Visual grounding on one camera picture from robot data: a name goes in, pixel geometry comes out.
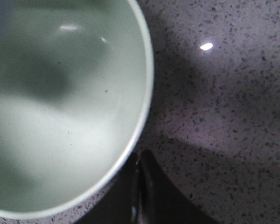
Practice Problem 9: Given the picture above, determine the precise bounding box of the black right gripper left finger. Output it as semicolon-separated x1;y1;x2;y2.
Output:
76;153;140;224

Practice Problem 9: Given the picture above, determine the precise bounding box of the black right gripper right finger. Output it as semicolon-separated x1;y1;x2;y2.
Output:
140;150;218;224

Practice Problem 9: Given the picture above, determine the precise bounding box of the light green bowl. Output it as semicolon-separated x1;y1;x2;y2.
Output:
0;0;154;219

